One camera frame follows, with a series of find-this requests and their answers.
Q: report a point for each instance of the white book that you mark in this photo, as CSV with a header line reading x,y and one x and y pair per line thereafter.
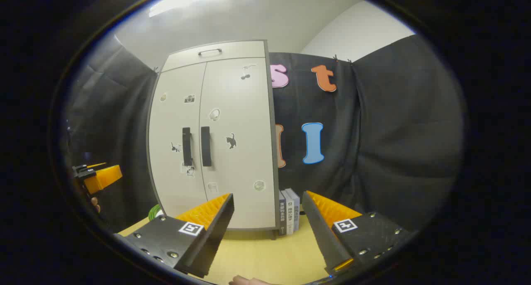
x,y
289,214

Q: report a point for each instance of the green and white toy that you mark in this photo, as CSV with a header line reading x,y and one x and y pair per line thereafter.
x,y
153,212

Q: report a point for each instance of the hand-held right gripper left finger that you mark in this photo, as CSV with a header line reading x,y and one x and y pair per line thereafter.
x,y
215,239

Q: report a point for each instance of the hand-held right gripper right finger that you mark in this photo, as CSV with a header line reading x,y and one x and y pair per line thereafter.
x,y
321,235

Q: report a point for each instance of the grey double-door shoe cabinet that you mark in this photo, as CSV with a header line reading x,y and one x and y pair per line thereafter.
x,y
274,173

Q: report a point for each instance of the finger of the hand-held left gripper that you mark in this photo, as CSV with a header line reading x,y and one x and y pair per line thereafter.
x,y
105,178

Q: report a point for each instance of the grey cabinet door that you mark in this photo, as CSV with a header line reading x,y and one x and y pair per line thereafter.
x,y
244,173
174,123

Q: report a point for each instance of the black backdrop cloth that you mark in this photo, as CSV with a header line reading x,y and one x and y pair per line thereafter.
x,y
394,131

